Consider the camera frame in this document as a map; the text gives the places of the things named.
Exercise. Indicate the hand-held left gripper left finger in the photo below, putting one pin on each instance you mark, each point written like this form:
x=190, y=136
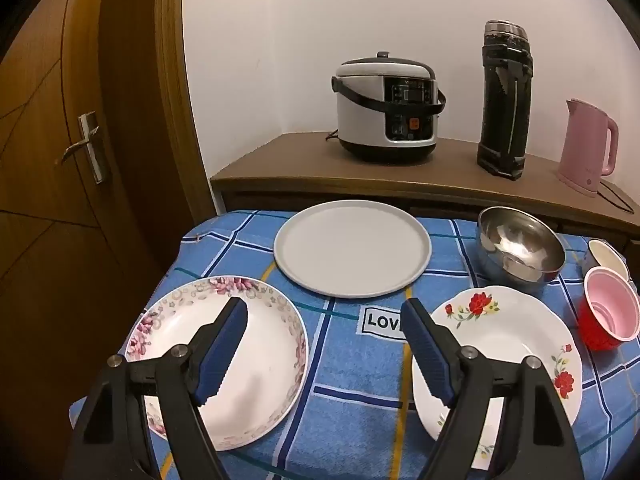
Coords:
x=227, y=350

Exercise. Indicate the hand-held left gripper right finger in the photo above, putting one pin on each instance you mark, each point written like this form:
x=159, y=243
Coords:
x=425, y=355

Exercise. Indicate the pink floral rim plate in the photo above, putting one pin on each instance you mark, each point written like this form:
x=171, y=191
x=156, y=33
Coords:
x=270, y=360

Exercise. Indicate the red flower white plate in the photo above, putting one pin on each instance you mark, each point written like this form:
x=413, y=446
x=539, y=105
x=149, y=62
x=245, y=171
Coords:
x=510, y=330

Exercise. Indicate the plain grey round plate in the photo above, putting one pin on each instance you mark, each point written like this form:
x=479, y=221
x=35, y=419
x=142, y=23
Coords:
x=350, y=250

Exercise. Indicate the stainless steel bowl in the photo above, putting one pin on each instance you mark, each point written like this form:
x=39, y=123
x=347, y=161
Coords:
x=520, y=245

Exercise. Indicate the pink and red plastic bowl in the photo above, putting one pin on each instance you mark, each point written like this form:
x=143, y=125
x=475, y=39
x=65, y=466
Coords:
x=610, y=310

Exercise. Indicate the small white cup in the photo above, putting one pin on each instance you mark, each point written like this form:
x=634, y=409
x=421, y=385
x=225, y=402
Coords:
x=605, y=257

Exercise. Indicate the blue checked cloth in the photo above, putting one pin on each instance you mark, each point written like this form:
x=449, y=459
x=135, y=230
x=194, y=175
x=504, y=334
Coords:
x=350, y=360

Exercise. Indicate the brown wooden cabinet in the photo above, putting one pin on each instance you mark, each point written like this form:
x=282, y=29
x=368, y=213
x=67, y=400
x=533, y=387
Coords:
x=280, y=160

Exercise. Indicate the wooden door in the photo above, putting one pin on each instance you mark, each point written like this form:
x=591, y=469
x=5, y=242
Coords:
x=40, y=210

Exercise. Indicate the black thermos flask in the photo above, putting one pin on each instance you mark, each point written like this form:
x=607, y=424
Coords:
x=502, y=125

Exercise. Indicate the white and black rice cooker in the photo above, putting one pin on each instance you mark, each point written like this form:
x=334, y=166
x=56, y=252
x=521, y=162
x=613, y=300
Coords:
x=365, y=110

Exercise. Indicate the pink electric kettle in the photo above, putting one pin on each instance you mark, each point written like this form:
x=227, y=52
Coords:
x=582, y=150

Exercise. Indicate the wooden door frame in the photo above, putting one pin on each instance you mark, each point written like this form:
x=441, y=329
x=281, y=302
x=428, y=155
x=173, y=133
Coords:
x=170, y=110

